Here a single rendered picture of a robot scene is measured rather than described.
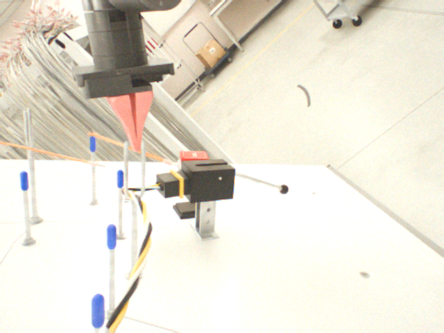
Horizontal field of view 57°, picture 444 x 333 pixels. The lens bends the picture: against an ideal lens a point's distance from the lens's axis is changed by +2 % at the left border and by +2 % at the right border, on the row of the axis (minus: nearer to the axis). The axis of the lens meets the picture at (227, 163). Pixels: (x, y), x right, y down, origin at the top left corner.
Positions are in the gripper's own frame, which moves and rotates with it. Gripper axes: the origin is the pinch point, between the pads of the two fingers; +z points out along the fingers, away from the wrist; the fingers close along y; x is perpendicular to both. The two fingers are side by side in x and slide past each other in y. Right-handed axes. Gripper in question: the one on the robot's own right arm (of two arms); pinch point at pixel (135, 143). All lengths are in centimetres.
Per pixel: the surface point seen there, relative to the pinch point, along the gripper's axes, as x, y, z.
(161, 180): -4.1, 1.6, 3.6
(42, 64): 66, -9, -4
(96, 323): -25.3, -7.9, 2.7
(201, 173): -5.4, 6.1, 3.5
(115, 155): 59, 4, 21
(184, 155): 18.9, 11.0, 9.8
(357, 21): 287, 276, 11
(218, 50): 668, 281, 64
